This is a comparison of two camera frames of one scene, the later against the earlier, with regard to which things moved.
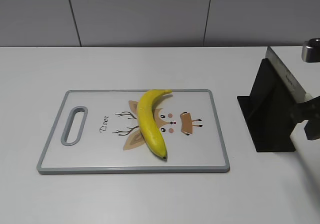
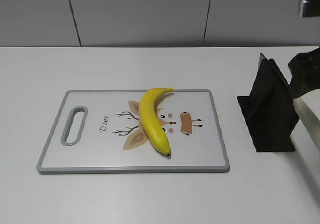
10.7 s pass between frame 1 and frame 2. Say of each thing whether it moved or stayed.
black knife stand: stayed
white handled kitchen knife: moved
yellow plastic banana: moved
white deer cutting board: stayed
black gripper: moved
